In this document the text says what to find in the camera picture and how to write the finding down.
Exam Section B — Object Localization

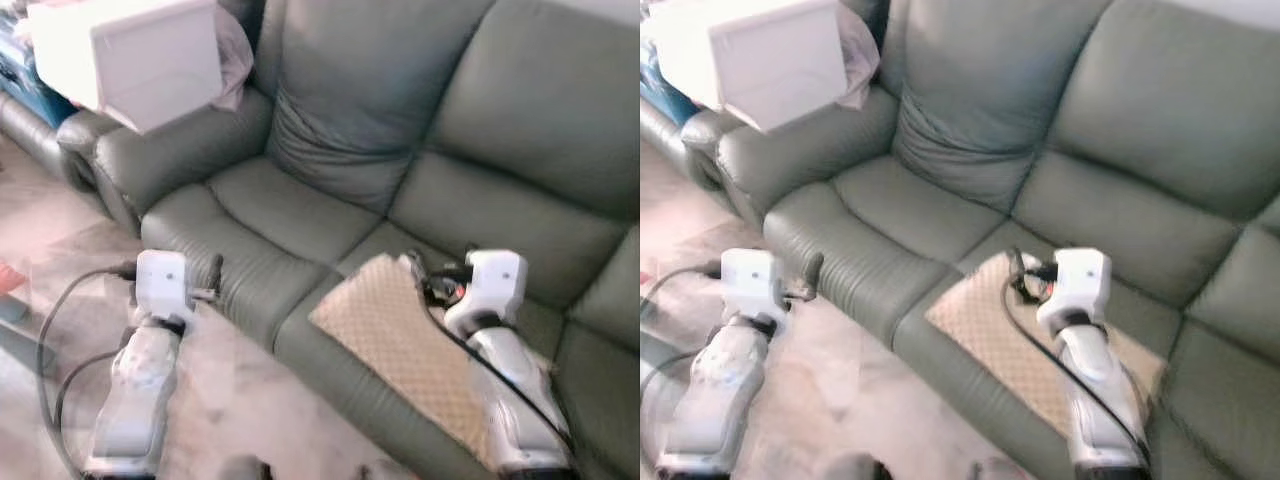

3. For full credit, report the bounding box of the beige quilted pillow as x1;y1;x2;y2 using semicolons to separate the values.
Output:
925;250;1169;441
308;252;561;466

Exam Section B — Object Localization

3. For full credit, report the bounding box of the green leather sofa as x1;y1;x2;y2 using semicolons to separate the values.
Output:
640;0;1280;480
0;0;641;480

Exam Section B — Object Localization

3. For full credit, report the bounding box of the white plastic box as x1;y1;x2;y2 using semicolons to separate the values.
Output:
650;0;851;134
25;0;226;136

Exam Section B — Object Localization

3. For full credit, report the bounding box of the pale pink plastic bag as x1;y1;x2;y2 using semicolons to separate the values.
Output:
838;5;883;111
205;8;256;113

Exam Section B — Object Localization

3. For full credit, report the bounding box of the blue toy case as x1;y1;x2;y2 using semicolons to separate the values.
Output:
640;40;701;126
0;20;76;129

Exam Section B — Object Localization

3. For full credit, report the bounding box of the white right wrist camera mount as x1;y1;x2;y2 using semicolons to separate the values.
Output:
1050;248;1113;323
462;250;528;326

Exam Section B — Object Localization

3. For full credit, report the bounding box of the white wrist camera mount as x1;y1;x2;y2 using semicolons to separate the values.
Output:
462;250;528;326
720;248;786;319
133;250;196;321
1050;248;1113;323

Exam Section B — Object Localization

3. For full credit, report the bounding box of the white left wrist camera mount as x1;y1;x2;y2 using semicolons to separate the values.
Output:
133;250;196;321
720;248;786;319

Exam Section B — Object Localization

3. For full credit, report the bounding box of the long black left arm cable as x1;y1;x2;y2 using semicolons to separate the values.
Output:
640;262;723;311
36;262;141;476

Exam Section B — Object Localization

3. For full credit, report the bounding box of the short black left arm cable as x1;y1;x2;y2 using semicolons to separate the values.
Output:
55;350;121;441
640;350;693;393

